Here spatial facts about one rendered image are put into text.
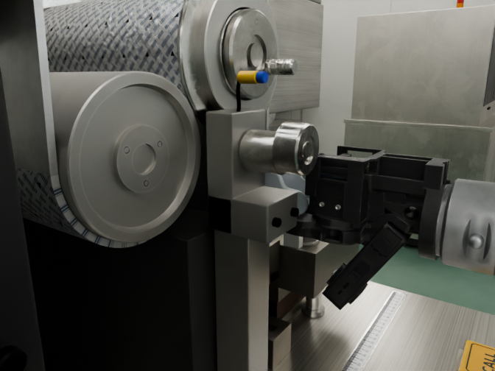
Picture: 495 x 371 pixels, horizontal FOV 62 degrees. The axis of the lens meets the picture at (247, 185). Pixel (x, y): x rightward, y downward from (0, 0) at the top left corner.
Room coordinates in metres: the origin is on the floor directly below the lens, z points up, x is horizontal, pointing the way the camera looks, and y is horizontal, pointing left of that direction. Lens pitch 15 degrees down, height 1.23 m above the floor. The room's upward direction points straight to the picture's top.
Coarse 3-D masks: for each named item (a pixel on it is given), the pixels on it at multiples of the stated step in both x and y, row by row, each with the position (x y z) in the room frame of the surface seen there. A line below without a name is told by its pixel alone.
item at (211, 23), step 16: (208, 0) 0.35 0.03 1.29; (224, 0) 0.35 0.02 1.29; (240, 0) 0.37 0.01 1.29; (256, 0) 0.39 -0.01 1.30; (208, 16) 0.34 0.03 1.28; (224, 16) 0.35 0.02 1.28; (272, 16) 0.41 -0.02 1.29; (208, 32) 0.33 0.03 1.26; (208, 48) 0.33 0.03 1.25; (208, 64) 0.33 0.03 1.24; (208, 80) 0.34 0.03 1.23; (224, 80) 0.35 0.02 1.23; (208, 96) 0.34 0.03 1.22; (224, 96) 0.35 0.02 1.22
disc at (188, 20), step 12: (192, 0) 0.34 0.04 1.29; (204, 0) 0.35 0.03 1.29; (264, 0) 0.42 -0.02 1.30; (180, 12) 0.33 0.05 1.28; (192, 12) 0.33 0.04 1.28; (180, 24) 0.33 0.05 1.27; (192, 24) 0.33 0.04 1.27; (180, 36) 0.33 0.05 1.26; (192, 36) 0.33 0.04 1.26; (180, 48) 0.32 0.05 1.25; (192, 48) 0.33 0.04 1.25; (180, 60) 0.32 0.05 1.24; (192, 60) 0.33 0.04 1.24; (180, 72) 0.33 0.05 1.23; (192, 72) 0.33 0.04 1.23; (192, 84) 0.33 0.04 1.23; (192, 96) 0.33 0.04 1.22; (204, 96) 0.34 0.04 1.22; (192, 108) 0.34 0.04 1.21; (204, 108) 0.34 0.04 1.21; (264, 108) 0.42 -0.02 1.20; (204, 120) 0.34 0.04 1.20
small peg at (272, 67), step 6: (270, 60) 0.38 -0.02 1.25; (276, 60) 0.38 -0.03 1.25; (282, 60) 0.37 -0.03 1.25; (288, 60) 0.37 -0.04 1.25; (294, 60) 0.37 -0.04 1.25; (264, 66) 0.38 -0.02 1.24; (270, 66) 0.38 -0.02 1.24; (276, 66) 0.38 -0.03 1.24; (282, 66) 0.37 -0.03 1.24; (288, 66) 0.37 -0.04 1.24; (294, 66) 0.37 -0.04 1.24; (270, 72) 0.38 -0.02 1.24; (276, 72) 0.38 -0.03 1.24; (282, 72) 0.37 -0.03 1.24; (288, 72) 0.37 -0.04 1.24; (294, 72) 0.37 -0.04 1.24
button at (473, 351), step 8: (472, 344) 0.42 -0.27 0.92; (480, 344) 0.42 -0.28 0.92; (464, 352) 0.41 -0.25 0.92; (472, 352) 0.41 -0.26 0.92; (480, 352) 0.41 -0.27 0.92; (488, 352) 0.41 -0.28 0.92; (464, 360) 0.39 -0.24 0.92; (472, 360) 0.39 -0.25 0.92; (480, 360) 0.39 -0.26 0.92; (488, 360) 0.39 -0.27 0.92; (464, 368) 0.38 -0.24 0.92; (472, 368) 0.38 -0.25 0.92; (480, 368) 0.38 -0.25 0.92; (488, 368) 0.38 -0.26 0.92
